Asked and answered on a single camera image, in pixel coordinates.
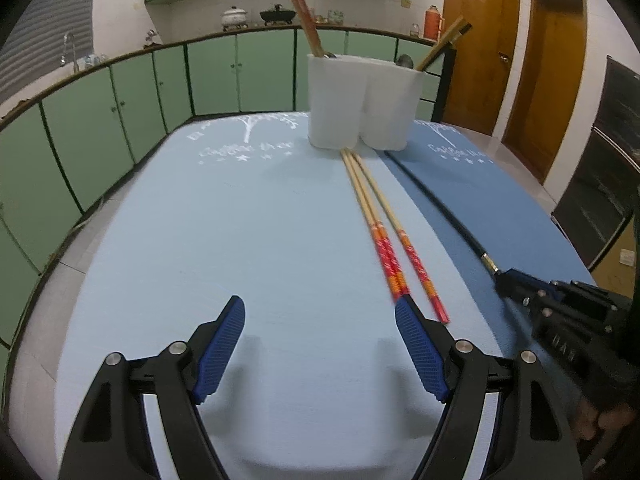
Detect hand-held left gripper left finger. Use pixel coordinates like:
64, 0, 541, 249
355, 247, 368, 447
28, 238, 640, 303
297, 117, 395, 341
57, 295, 246, 480

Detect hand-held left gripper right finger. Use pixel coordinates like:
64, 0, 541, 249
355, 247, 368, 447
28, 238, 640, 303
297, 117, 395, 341
395, 295, 583, 480

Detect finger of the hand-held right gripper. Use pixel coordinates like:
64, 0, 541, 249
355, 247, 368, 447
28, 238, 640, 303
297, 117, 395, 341
495, 268, 617, 312
497, 286, 552, 327

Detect black chopstick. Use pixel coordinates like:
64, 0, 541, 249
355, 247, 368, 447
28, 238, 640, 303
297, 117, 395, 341
382, 150, 501, 276

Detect red-patterned bamboo chopstick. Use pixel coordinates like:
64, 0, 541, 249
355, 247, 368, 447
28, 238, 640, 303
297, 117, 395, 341
346, 149, 411, 301
353, 152, 450, 324
286, 0, 326, 59
340, 149, 403, 306

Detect white two-compartment utensil holder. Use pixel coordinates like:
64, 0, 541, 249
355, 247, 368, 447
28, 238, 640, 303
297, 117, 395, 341
306, 54, 426, 152

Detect plain bamboo chopstick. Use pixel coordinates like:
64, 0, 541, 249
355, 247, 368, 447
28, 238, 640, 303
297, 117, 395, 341
415, 16, 466, 72

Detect person's right hand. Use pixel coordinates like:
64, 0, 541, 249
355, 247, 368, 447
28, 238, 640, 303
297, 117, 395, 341
572, 392, 638, 443

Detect dark blue printed mat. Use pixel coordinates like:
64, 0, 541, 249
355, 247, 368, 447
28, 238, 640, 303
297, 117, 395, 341
382, 117, 598, 361

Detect light blue printed mat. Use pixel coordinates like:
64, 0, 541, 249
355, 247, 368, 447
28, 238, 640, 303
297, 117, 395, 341
10, 110, 506, 480

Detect black cabinet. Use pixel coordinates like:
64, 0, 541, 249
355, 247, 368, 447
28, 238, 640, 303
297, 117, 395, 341
550, 55, 640, 273

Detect wooden door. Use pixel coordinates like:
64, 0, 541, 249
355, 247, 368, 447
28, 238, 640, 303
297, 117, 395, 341
442, 0, 522, 136
502, 0, 587, 186

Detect green base cabinets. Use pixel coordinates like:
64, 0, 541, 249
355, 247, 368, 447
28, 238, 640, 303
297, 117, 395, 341
0, 27, 458, 361

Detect orange thermos flask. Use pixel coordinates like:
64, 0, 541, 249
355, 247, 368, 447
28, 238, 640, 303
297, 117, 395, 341
425, 5, 443, 40

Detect white lidded pot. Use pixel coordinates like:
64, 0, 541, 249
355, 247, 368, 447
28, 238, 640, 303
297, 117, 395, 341
221, 5, 248, 28

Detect black wok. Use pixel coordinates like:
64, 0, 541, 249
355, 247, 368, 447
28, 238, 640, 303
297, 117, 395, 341
259, 4, 296, 26

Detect grey window blind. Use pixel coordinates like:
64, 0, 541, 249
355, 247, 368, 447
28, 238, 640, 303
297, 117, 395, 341
0, 0, 98, 106

